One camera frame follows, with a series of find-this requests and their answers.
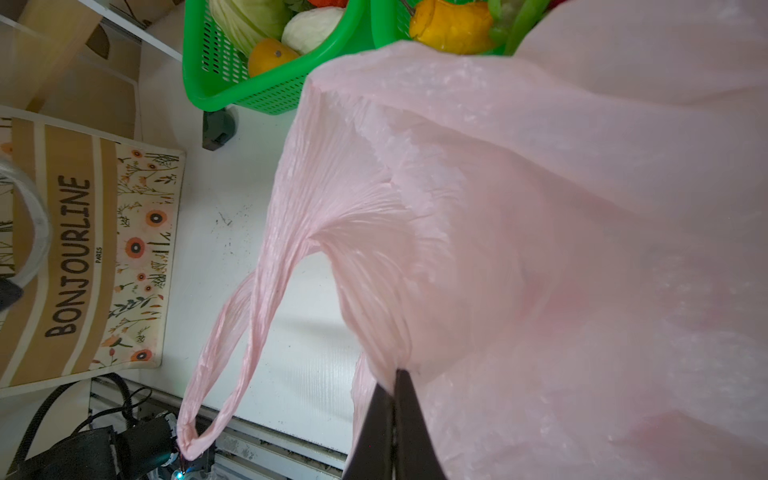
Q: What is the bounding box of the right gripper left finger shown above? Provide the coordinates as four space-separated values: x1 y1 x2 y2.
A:
342 385 395 480

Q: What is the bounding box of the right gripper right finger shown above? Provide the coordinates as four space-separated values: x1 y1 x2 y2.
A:
393 369 447 480

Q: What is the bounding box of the pink plastic grocery bag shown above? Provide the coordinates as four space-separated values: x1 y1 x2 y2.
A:
178 1 767 479

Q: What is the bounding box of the cream canvas tote bag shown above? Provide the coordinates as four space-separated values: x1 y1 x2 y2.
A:
1 107 185 397

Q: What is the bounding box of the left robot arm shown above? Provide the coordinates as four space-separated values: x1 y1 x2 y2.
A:
6 373 215 480

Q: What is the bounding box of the left green vegetable basket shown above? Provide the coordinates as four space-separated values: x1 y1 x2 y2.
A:
182 0 374 115

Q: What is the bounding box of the yellow pear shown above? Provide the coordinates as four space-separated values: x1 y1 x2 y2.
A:
408 0 497 55

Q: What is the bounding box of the white radish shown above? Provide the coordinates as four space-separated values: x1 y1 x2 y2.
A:
281 7 345 55

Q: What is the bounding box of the right green fruit basket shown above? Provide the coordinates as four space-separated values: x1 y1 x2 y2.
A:
370 0 558 56

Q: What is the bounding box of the white wooden shelf rack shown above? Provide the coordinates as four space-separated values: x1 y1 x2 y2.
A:
1 1 181 128

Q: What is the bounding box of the green cabbage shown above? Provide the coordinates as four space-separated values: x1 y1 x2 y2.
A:
208 0 293 55

